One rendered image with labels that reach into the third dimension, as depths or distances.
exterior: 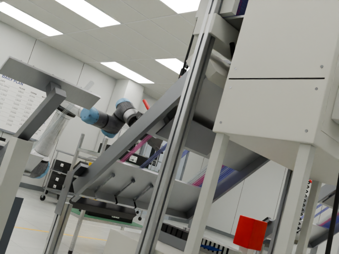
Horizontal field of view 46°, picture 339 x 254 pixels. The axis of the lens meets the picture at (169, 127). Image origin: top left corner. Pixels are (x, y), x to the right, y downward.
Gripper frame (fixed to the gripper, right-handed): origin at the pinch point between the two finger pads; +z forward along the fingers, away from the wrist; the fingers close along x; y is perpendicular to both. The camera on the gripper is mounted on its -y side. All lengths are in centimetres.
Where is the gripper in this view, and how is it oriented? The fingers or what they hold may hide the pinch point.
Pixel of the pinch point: (150, 150)
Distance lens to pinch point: 167.3
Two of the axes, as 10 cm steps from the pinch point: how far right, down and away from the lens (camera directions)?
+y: 5.9, -7.7, -2.4
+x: 6.8, 3.1, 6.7
